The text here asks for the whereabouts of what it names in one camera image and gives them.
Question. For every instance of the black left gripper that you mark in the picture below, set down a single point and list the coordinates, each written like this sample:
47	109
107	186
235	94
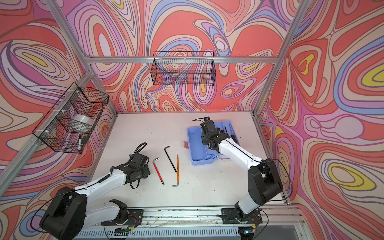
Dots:
146	170

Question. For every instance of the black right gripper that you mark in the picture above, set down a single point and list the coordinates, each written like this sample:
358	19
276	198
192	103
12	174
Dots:
203	137

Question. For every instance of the red handled screwdriver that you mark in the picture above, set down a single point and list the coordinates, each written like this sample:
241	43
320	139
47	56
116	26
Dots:
157	170

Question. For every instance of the white and blue tool box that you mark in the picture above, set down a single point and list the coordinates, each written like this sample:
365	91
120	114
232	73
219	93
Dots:
201	154

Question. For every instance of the black yellow long screwdriver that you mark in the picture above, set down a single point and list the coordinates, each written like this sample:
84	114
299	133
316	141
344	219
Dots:
233	135

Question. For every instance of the black hex key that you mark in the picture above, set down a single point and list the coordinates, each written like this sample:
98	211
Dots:
169	158

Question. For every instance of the orange handled screwdriver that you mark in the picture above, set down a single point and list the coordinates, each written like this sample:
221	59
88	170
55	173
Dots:
178	168

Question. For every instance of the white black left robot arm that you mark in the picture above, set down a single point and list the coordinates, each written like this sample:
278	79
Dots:
71	210

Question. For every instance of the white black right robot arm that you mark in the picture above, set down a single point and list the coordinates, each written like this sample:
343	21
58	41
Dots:
263	179

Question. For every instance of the black marker pen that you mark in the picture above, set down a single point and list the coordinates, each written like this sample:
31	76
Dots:
80	144

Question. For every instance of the silver tape roll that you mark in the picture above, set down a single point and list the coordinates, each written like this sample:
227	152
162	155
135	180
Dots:
82	120

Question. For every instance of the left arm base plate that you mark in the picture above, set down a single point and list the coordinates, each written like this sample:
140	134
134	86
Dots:
132	218

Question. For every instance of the aluminium front rail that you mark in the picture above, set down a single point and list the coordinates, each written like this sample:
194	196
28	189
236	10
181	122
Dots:
206	216

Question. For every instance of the black wire basket back wall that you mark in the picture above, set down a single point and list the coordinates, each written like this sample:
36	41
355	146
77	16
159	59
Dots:
183	68

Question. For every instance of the black wire basket wall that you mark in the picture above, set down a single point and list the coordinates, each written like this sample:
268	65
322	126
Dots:
183	68
79	111

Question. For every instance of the aluminium corner frame post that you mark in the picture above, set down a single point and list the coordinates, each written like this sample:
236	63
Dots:
294	26

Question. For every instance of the black wire basket left wall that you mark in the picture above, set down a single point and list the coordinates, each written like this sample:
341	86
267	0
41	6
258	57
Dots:
79	111

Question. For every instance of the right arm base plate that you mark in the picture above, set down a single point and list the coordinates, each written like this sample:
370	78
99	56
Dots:
235	216

